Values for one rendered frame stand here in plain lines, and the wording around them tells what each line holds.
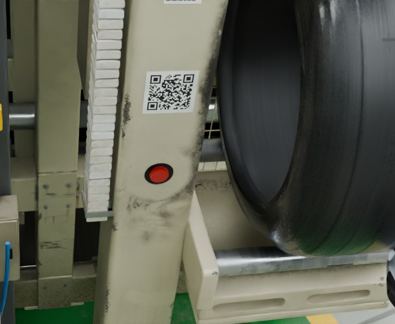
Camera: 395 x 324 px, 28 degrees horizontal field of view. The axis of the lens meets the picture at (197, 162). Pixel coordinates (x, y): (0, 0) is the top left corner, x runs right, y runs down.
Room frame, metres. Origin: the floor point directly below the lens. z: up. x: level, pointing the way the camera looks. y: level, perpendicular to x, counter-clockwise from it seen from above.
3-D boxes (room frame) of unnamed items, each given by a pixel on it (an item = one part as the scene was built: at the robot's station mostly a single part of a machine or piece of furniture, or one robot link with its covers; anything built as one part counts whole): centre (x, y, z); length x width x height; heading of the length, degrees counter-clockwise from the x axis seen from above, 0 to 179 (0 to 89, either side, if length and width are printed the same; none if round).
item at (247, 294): (0.95, -0.20, 0.84); 0.36 x 0.09 x 0.06; 109
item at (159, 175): (0.92, 0.06, 1.06); 0.03 x 0.02 x 0.03; 109
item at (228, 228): (1.08, -0.16, 0.80); 0.37 x 0.36 x 0.02; 19
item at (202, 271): (1.02, 0.01, 0.90); 0.40 x 0.03 x 0.10; 19
